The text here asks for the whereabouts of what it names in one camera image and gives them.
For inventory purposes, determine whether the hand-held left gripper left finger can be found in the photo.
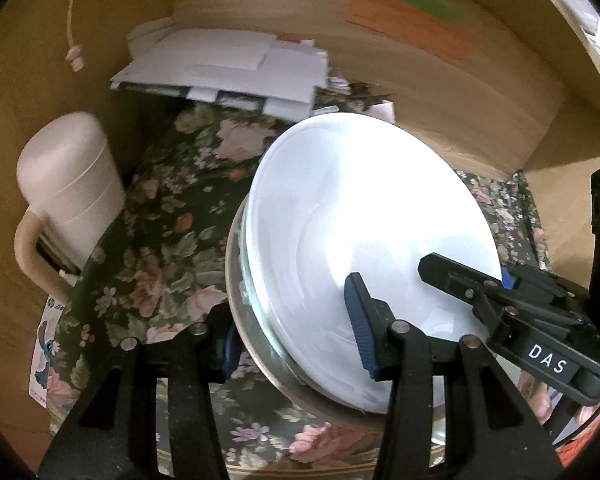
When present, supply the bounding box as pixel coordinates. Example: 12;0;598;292
37;302;241;480

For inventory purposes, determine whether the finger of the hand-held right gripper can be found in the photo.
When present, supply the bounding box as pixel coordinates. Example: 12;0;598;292
417;252;571;346
500;262;588;311

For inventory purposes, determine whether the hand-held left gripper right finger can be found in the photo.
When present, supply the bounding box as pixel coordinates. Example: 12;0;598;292
344;272;566;480

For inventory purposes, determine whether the brown plate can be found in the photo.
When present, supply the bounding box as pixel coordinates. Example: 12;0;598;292
225;205;448;433

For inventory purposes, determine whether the white plate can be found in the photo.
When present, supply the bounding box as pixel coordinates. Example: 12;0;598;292
245;112;503;413

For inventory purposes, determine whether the person's right hand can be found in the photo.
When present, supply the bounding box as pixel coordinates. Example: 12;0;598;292
517;375;556;423

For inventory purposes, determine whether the person's orange clothing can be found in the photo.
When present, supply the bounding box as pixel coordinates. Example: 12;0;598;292
555;425;600;476

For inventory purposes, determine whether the dark floral tablecloth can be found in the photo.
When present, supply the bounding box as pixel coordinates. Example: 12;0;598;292
45;105;551;480

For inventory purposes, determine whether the small white box with twigs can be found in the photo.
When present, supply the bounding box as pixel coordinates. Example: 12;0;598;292
347;82;396;123

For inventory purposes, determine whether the white card with blue cartoon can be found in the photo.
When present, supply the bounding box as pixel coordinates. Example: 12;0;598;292
27;294;66;411

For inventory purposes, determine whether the stack of small cards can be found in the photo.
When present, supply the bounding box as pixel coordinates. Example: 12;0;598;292
327;76;356;98

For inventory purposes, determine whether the wooden shelf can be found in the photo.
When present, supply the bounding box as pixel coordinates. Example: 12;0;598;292
510;0;600;171

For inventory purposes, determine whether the beige lidded mug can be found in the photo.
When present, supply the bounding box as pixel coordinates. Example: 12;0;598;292
14;111;127;301

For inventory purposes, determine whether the orange sticky note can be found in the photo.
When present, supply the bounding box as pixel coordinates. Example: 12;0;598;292
345;0;473;65

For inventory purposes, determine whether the stack of white papers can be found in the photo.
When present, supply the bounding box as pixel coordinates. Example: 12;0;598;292
109;17;331;122

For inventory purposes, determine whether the white charging cable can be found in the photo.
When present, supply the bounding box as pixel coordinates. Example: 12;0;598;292
57;0;87;72

